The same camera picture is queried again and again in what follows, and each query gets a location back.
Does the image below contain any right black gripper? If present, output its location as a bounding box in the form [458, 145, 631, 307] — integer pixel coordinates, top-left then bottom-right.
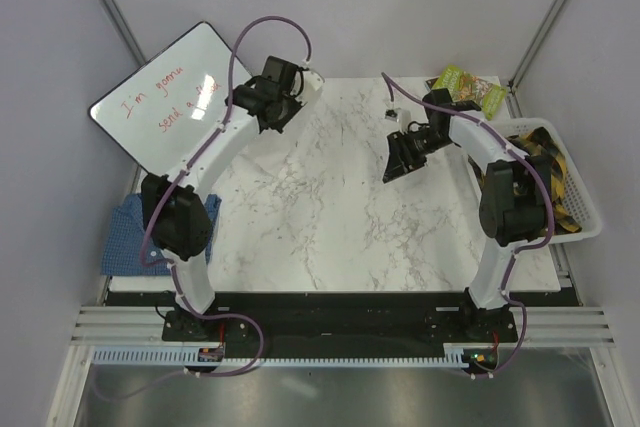
[383, 127, 453, 183]

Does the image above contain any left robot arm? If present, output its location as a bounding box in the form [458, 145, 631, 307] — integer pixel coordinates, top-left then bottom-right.
[138, 56, 324, 340]

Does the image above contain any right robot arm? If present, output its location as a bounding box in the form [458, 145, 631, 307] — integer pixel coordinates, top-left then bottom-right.
[382, 89, 555, 341]

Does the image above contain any green book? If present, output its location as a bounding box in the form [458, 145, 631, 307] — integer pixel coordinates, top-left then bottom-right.
[425, 64, 507, 120]

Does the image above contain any white dry-erase board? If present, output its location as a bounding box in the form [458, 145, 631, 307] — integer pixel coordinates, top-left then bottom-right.
[89, 22, 259, 192]

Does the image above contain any yellow black plaid shirt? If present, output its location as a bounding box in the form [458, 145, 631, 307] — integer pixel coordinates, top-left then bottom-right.
[469, 127, 582, 246]

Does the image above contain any white plastic basket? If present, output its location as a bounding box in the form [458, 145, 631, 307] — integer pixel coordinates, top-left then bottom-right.
[450, 118, 602, 247]

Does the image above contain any blue checkered folded shirt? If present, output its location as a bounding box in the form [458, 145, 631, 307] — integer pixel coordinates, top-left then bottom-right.
[101, 191, 222, 278]

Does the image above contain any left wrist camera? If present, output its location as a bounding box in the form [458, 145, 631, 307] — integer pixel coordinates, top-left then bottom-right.
[296, 68, 325, 104]

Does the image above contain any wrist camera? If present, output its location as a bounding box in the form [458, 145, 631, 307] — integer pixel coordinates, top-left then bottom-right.
[296, 68, 325, 104]
[385, 108, 412, 131]

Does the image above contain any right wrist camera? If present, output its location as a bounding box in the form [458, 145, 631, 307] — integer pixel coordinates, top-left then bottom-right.
[385, 108, 412, 131]

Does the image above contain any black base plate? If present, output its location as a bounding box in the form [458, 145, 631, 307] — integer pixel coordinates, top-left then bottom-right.
[160, 290, 521, 359]

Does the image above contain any white slotted cable duct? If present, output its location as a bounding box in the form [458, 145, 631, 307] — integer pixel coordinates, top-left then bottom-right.
[91, 345, 497, 368]

